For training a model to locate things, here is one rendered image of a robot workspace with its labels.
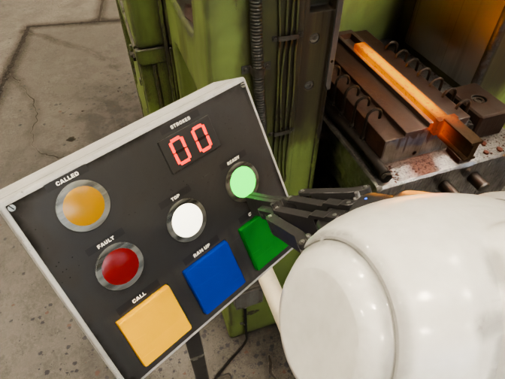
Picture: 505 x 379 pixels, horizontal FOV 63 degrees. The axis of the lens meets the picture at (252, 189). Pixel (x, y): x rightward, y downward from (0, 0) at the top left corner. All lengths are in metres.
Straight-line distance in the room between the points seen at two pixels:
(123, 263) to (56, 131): 2.20
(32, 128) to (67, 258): 2.29
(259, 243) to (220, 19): 0.37
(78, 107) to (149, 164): 2.33
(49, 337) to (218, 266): 1.30
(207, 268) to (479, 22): 0.87
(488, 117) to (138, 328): 0.81
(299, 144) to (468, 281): 0.81
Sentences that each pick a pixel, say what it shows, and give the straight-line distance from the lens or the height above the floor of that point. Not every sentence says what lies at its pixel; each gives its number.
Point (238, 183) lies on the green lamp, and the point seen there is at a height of 1.09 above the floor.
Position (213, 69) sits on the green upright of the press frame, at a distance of 0.77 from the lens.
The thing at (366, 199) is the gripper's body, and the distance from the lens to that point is 0.43.
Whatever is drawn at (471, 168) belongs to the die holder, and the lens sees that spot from 1.00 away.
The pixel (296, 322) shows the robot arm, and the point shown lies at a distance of 0.19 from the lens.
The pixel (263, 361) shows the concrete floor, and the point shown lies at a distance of 1.61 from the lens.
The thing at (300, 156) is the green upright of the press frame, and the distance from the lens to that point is 0.98.
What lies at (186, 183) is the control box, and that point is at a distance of 0.54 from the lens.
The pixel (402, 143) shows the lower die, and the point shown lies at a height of 0.96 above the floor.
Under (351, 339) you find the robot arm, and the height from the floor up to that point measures 1.36.
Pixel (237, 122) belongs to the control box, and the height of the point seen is 1.16.
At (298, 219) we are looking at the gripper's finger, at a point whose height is 1.12.
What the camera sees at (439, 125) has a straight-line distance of 0.90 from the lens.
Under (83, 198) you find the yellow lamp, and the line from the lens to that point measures 0.49.
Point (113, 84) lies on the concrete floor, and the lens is 2.98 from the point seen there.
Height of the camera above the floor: 1.50
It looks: 46 degrees down
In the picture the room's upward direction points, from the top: straight up
